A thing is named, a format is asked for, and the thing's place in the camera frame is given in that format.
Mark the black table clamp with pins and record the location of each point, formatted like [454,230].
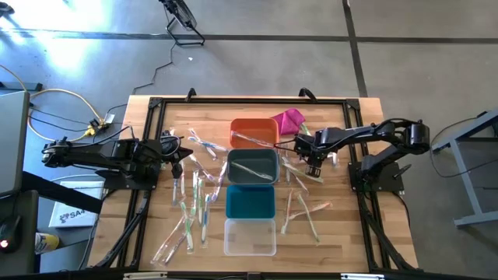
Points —
[307,93]
[190,93]

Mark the yellow can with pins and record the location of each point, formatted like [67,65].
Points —
[46,243]

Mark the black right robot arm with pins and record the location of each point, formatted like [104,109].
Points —
[362,134]

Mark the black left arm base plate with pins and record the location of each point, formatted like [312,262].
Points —
[116,183]

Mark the black computer mouse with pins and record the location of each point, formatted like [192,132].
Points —
[9,233]

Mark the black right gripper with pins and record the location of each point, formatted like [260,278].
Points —
[309,148]

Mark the white printed box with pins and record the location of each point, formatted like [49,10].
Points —
[74,218]

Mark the grey plastic bin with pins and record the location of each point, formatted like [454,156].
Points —
[249,155]

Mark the grey side table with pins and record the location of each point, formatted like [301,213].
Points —
[467,186]

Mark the clear plastic bin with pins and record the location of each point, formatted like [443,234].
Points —
[249,237]

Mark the dark metal floor bar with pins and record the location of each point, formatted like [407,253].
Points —
[19,86]

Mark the black floor fan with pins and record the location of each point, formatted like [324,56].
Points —
[183,13]

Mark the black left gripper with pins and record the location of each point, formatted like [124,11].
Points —
[169,155]

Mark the teal plastic bin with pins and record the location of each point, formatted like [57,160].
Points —
[250,202]

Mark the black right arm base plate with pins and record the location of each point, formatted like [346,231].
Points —
[387,183]

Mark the orange plastic bin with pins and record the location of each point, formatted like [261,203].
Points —
[253,125]

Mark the pink folded cloth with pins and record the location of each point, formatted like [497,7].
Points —
[288,121]

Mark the black desk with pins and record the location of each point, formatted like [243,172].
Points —
[58,192]

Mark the silver metal bracket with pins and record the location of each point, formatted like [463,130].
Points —
[362,277]
[144,276]

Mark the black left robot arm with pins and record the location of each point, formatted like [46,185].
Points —
[97,155]

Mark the black aluminium table frame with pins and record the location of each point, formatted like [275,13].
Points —
[253,101]

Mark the grey laptop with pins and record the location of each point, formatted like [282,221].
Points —
[13,144]

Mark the pink packaged toothbrush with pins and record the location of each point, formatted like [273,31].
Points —
[183,187]
[302,184]

